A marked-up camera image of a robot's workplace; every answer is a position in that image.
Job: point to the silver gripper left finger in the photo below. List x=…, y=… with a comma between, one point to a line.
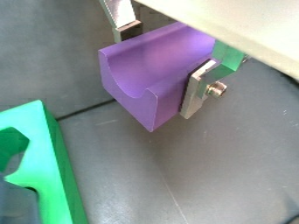
x=122, y=17

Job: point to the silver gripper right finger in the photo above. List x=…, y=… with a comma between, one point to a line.
x=204, y=79

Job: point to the purple arch object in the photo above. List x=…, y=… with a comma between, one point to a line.
x=144, y=71

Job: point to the green shape sorter board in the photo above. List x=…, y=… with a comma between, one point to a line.
x=31, y=132

